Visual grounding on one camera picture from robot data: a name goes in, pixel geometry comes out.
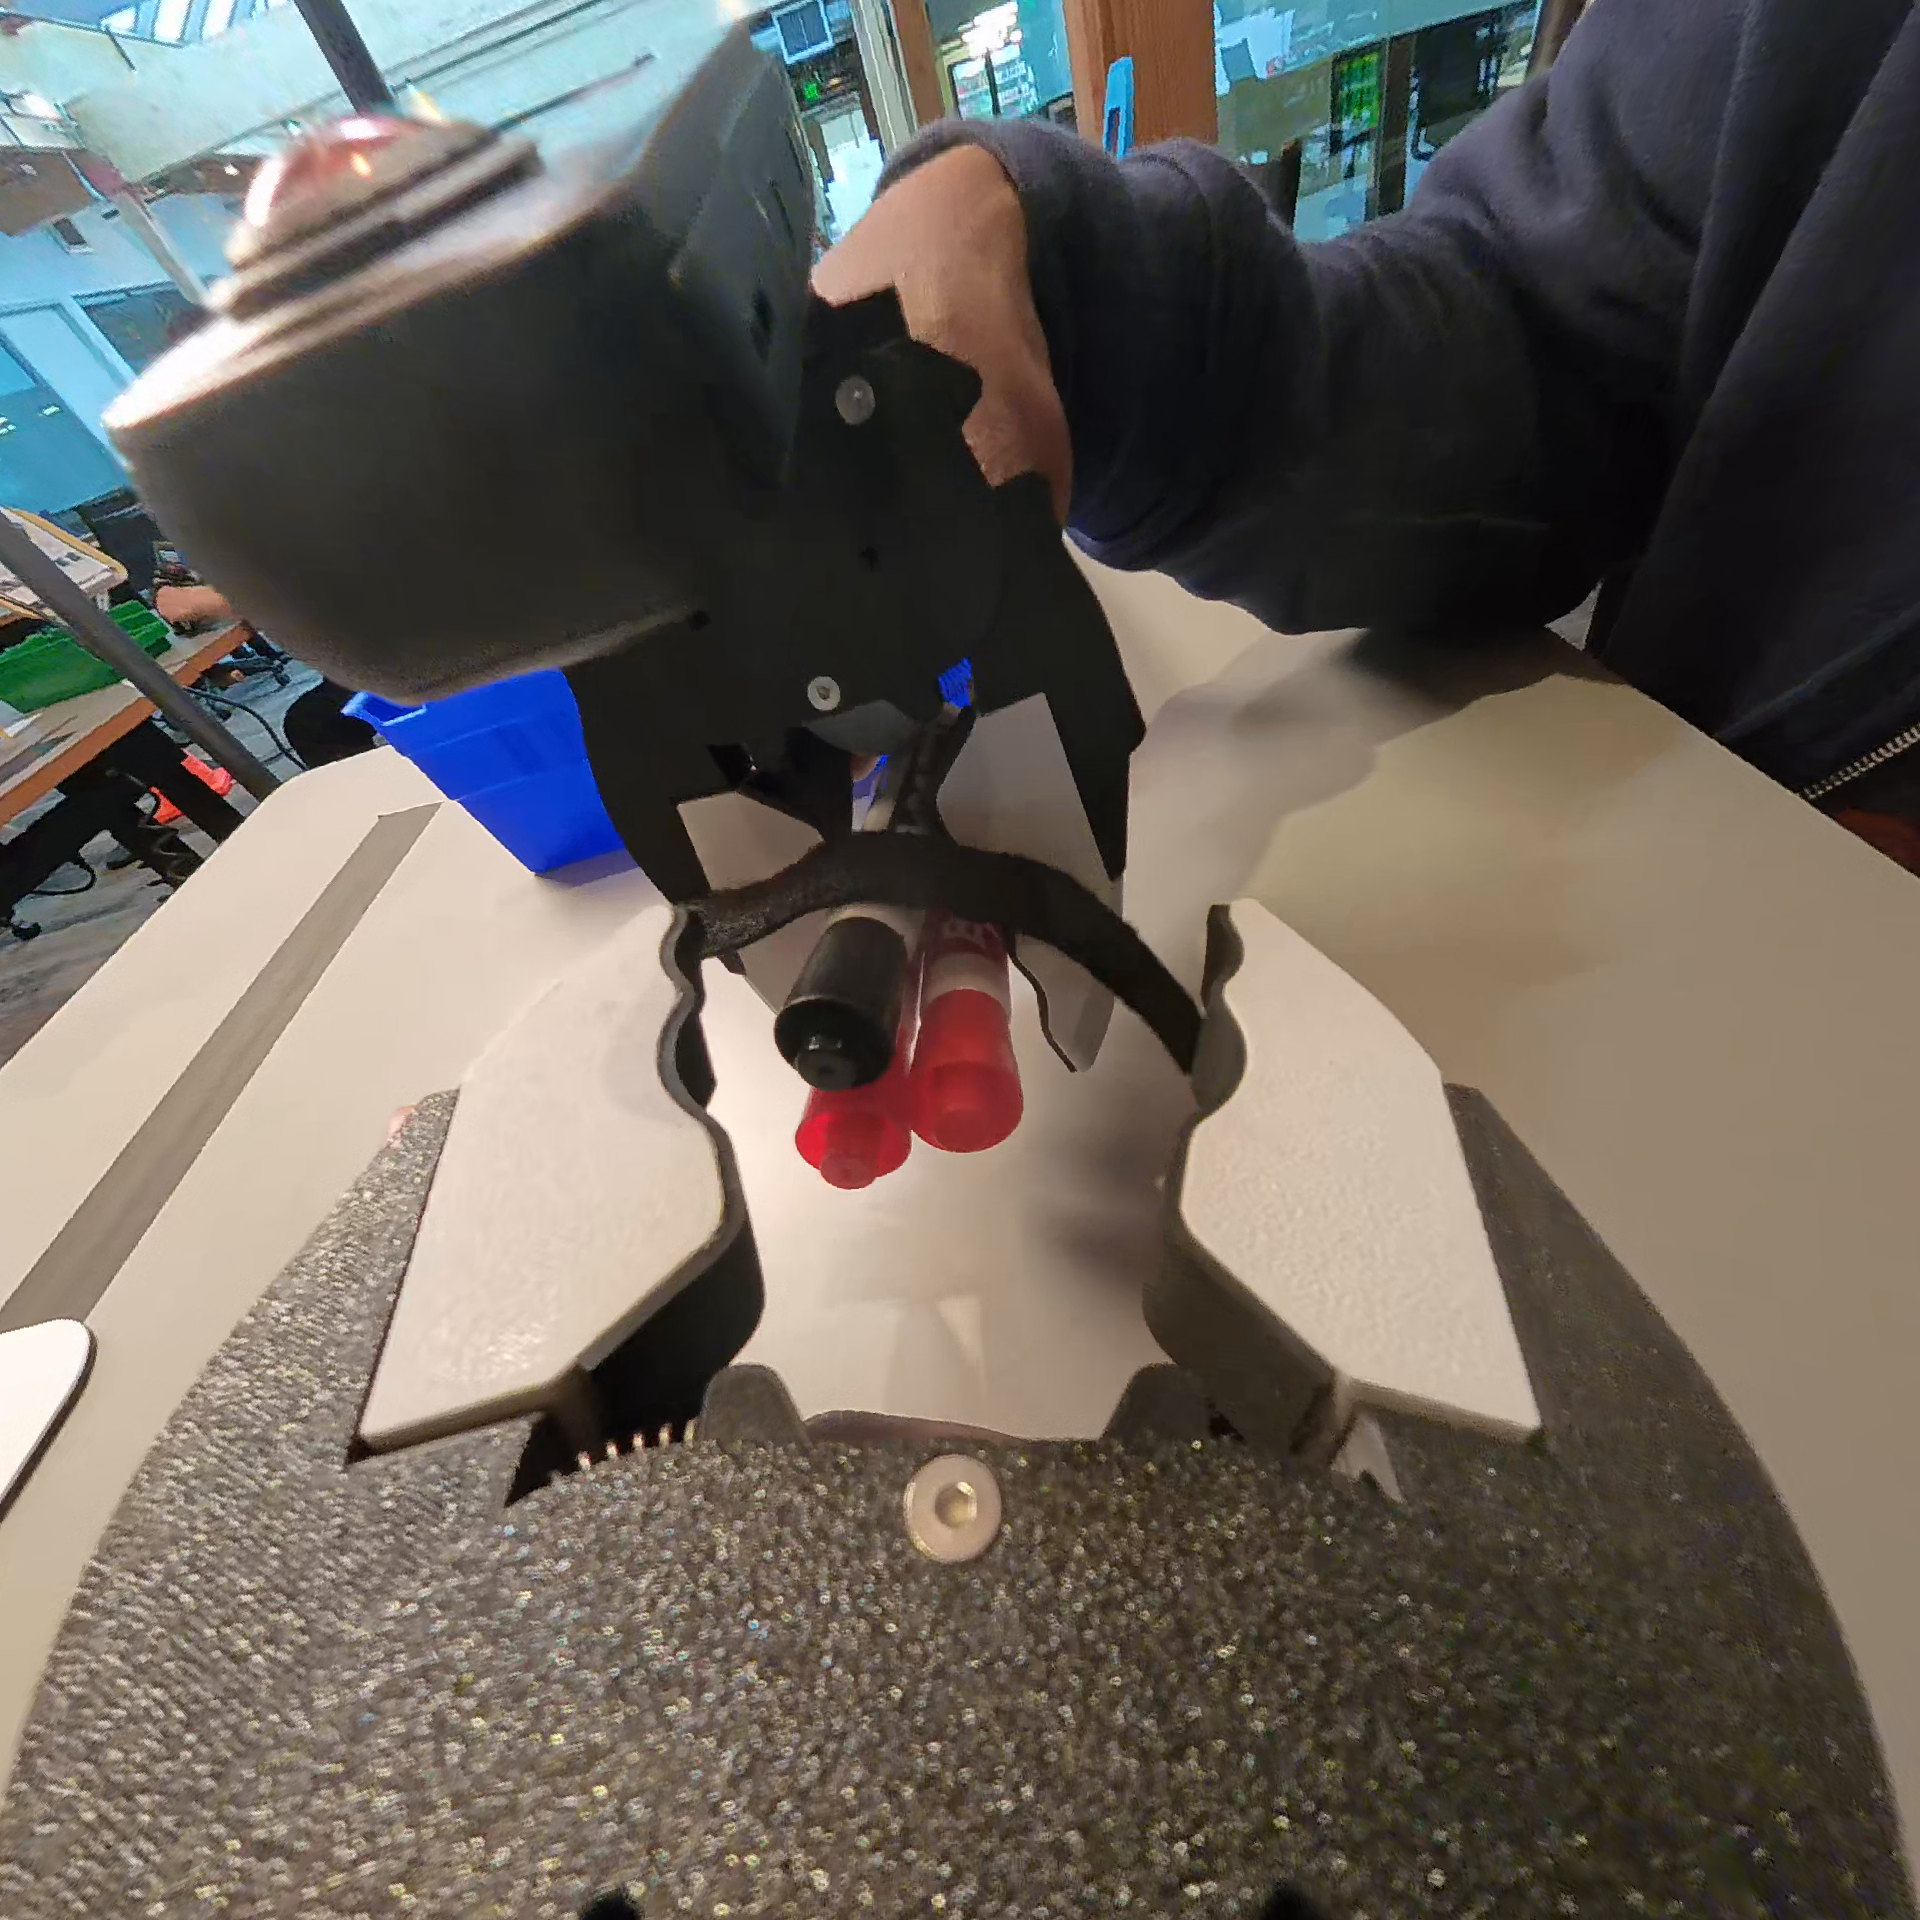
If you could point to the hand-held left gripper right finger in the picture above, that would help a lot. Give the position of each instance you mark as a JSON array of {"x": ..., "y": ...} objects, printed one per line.
[{"x": 1351, "y": 1231}]

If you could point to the person's right forearm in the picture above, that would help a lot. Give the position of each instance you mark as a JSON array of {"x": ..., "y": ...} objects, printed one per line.
[{"x": 1440, "y": 301}]

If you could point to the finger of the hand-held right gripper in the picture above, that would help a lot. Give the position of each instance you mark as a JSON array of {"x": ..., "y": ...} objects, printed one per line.
[
  {"x": 1036, "y": 793},
  {"x": 764, "y": 839}
]

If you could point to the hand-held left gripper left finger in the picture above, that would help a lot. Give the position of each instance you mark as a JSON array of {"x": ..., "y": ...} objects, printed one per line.
[{"x": 555, "y": 1231}]

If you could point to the green plastic bin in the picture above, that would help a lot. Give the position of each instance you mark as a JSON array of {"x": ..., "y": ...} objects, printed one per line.
[{"x": 76, "y": 654}]

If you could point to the white stand base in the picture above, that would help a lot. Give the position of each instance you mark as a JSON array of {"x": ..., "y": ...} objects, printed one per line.
[{"x": 31, "y": 1413}]

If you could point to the blue plastic bin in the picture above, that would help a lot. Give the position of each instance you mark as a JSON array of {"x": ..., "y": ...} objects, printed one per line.
[{"x": 527, "y": 764}]

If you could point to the wooden office table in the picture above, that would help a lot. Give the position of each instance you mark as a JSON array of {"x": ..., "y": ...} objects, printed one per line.
[{"x": 92, "y": 752}]

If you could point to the black dry erase marker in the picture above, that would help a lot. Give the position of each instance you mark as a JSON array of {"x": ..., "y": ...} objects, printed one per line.
[{"x": 840, "y": 1012}]

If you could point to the red dry erase marker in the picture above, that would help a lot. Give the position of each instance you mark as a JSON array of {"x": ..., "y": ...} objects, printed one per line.
[
  {"x": 966, "y": 1052},
  {"x": 856, "y": 1134}
]

